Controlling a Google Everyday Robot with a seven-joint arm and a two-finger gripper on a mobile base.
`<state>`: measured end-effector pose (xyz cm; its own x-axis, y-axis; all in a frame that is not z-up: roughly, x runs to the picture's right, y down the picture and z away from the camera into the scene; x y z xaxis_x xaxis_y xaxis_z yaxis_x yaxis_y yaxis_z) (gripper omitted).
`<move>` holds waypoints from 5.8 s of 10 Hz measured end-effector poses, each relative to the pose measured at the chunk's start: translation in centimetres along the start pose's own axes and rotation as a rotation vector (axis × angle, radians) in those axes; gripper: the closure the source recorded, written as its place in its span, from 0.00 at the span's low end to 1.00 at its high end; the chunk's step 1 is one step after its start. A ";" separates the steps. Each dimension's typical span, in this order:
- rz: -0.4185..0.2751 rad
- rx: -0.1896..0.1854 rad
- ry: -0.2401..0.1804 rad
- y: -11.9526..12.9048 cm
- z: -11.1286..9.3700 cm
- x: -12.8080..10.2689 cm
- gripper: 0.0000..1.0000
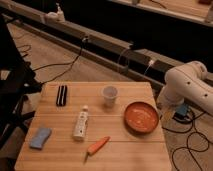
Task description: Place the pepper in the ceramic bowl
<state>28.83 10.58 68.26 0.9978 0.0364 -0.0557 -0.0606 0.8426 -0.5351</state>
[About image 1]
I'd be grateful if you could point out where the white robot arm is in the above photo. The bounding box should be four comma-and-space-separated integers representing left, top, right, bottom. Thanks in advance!
157, 61, 213, 118

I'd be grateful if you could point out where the orange ceramic bowl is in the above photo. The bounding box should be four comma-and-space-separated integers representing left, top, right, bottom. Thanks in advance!
124, 102, 159, 133

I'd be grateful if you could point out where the translucent plastic cup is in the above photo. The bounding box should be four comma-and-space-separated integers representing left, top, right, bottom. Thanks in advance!
102, 86, 118, 107

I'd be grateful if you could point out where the white squeeze bottle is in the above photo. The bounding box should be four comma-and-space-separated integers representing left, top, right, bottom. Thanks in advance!
73, 105, 89, 141

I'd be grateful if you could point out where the blue power box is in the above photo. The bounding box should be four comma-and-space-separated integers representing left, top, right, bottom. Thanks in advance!
175, 104, 189, 118

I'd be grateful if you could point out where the blue sponge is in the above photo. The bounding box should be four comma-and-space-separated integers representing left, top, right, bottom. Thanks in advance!
29, 127, 52, 150

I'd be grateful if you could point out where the black chair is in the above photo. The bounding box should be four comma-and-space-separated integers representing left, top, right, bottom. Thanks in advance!
0, 14, 42, 149

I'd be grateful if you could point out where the long metal rail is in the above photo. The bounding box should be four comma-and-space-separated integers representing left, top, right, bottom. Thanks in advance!
0, 0, 213, 84

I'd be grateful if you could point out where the white object on rail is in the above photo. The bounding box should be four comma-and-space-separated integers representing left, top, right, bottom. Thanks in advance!
45, 4, 65, 22

